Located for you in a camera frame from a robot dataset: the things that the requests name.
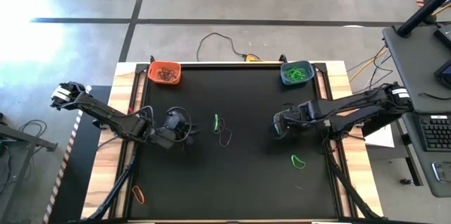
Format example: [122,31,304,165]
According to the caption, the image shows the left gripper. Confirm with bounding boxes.
[147,125,199,150]

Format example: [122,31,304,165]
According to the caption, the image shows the black rubber band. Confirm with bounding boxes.
[215,117,234,148]

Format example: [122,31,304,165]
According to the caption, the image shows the heap of green rubber bands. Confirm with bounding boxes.
[283,68,309,83]

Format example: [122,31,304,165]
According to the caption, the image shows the heap of black rubber bands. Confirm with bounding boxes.
[156,67,178,82]

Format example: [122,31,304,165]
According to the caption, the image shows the orange rubber band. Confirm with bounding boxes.
[131,185,146,205]

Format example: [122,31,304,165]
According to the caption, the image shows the dark blue plastic basket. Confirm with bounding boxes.
[280,60,316,86]

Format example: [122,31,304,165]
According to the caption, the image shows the black table mat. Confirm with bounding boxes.
[128,64,340,220]

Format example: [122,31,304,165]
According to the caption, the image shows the orange plastic basket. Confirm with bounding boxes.
[147,61,183,86]

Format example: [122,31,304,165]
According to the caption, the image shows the white paper sheet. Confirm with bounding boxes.
[362,130,395,149]

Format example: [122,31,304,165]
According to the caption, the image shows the black desk leg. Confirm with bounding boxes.
[362,111,412,137]

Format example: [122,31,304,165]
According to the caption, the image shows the black hazard-striped floor mat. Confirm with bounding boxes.
[42,85,114,224]

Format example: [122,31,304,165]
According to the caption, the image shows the grey keyboard desk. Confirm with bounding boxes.
[401,112,451,199]

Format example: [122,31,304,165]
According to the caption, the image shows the black keyboard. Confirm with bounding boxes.
[418,116,451,153]

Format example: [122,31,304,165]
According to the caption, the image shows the black phone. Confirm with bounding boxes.
[431,161,451,182]

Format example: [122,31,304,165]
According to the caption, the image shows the grey metal stand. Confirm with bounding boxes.
[0,111,59,224]

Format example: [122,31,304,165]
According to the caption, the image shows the black laptop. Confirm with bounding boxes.
[433,58,451,89]

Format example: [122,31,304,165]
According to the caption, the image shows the black diagonal pole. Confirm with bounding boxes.
[397,0,451,38]

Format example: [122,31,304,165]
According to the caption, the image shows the black desk device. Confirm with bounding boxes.
[433,22,451,51]

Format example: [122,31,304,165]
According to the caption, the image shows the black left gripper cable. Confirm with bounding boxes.
[166,106,193,144]

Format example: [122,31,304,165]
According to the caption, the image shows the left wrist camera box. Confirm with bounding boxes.
[164,111,187,132]

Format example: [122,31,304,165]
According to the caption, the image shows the yellow cable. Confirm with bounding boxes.
[348,46,390,82]

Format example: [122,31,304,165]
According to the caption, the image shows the black floor cable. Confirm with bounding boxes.
[196,32,247,62]

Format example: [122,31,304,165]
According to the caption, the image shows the grey floor cable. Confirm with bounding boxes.
[17,119,48,139]

